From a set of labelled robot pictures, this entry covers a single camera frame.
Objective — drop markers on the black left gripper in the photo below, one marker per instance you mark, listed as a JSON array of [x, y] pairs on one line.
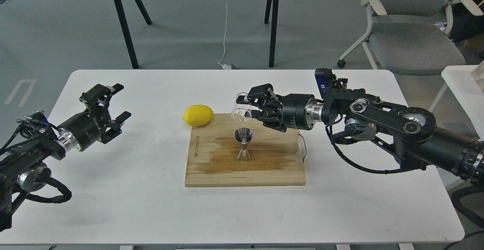
[[94, 124]]

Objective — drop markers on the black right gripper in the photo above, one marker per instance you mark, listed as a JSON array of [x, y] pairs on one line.
[[280, 112]]

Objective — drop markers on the small clear glass cup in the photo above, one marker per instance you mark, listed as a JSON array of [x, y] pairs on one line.
[[242, 109]]

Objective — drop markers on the steel double jigger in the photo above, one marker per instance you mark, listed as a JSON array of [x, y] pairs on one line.
[[243, 136]]

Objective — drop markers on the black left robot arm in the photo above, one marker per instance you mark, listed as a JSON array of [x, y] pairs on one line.
[[23, 173]]

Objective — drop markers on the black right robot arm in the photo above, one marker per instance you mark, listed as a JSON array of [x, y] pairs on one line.
[[409, 134]]

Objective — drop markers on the wooden cutting board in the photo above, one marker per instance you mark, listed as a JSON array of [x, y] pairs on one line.
[[275, 158]]

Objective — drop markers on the yellow lemon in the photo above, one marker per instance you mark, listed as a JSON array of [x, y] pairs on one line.
[[197, 115]]

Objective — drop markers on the grey office chair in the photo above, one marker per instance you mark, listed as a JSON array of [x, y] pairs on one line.
[[410, 48]]

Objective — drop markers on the white side table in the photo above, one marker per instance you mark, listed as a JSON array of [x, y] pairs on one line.
[[460, 81]]

